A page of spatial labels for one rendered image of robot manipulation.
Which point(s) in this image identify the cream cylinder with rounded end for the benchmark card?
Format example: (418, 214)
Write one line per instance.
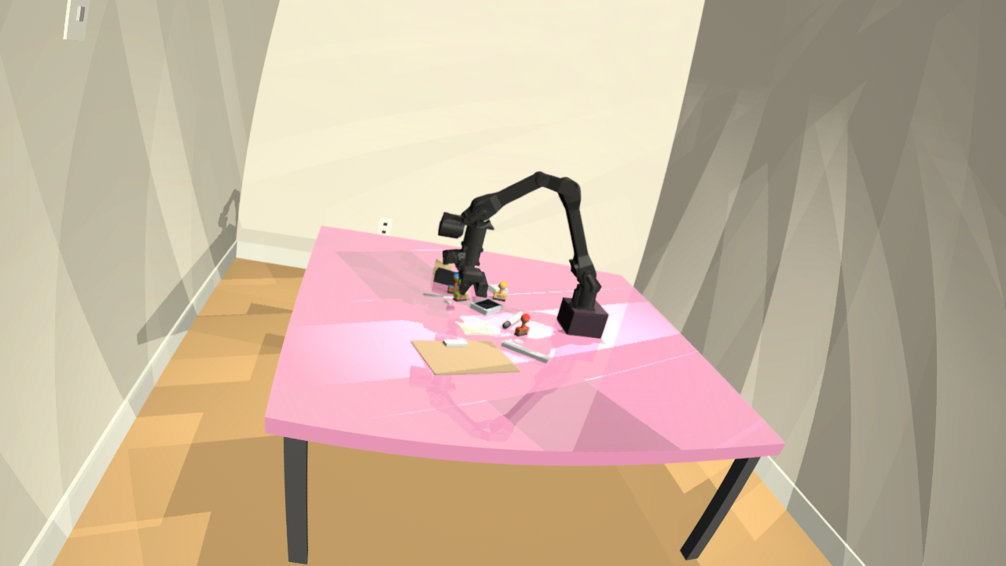
(512, 320)

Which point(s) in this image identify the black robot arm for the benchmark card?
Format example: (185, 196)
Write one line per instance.
(484, 207)

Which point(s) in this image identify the green-handled stamp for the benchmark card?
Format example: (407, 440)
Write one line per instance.
(457, 297)

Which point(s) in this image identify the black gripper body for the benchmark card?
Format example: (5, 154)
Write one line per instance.
(469, 272)

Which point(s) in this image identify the white inspection card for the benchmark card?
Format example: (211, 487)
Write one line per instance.
(478, 329)

